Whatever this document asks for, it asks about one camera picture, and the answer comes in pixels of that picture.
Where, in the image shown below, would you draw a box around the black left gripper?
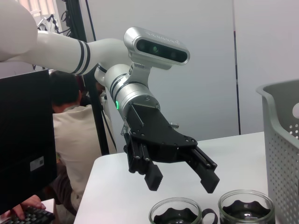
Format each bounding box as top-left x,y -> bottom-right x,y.
123,102 -> 221,194

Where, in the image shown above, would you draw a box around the glass teacup black holder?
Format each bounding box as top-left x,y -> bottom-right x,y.
149,197 -> 218,224
217,189 -> 276,224

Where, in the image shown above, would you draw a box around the grey perforated storage bin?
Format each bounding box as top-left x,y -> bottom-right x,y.
256,80 -> 299,224

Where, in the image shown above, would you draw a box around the bare human hand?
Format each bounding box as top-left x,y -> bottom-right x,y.
10,195 -> 47,221

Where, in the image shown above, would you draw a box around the seated person beige shirt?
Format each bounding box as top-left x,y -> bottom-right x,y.
48,70 -> 117,217

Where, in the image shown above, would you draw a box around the black computer keyboard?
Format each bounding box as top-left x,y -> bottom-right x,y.
0,206 -> 56,224

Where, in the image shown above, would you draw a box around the black computer monitor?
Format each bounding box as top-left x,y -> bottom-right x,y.
0,69 -> 58,212

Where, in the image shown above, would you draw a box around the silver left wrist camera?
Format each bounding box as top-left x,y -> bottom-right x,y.
123,26 -> 191,71

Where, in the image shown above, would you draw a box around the thin black hanging cable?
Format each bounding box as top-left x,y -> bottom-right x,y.
85,0 -> 97,41

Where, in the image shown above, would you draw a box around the tangled black cables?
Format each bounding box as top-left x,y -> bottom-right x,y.
37,14 -> 73,38

